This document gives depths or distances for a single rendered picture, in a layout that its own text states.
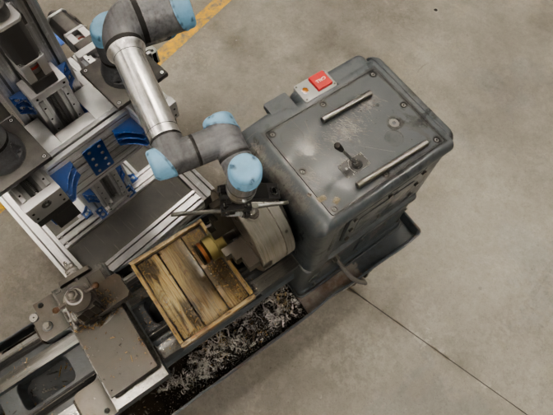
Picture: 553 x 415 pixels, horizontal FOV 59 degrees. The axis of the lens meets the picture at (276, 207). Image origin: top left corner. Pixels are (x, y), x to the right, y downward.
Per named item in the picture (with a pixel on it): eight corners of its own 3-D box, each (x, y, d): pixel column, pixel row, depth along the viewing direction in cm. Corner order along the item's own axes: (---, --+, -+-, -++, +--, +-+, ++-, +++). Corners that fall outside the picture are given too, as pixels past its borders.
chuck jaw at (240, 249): (248, 230, 157) (270, 258, 153) (249, 236, 162) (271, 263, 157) (220, 249, 155) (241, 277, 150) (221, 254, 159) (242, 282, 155)
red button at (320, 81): (321, 73, 167) (322, 69, 165) (332, 85, 165) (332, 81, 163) (307, 81, 165) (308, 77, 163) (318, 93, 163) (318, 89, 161)
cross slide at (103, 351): (97, 263, 170) (93, 259, 166) (160, 367, 157) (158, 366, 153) (53, 291, 165) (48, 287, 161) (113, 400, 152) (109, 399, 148)
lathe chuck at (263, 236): (230, 192, 180) (235, 162, 149) (278, 263, 175) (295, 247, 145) (209, 205, 177) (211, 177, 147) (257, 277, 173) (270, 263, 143)
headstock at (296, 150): (350, 108, 207) (369, 43, 172) (426, 191, 193) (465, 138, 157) (234, 179, 192) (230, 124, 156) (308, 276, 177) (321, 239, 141)
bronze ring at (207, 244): (214, 223, 156) (189, 239, 154) (230, 245, 153) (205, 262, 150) (216, 234, 164) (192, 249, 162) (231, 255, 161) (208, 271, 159)
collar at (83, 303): (83, 281, 147) (80, 277, 145) (95, 301, 145) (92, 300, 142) (59, 296, 145) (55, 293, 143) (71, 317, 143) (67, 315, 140)
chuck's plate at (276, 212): (238, 187, 180) (244, 156, 150) (286, 257, 176) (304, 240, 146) (230, 192, 180) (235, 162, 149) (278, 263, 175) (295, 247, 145)
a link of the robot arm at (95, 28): (94, 44, 166) (81, 15, 154) (132, 33, 169) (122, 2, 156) (104, 71, 162) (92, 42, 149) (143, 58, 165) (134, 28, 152)
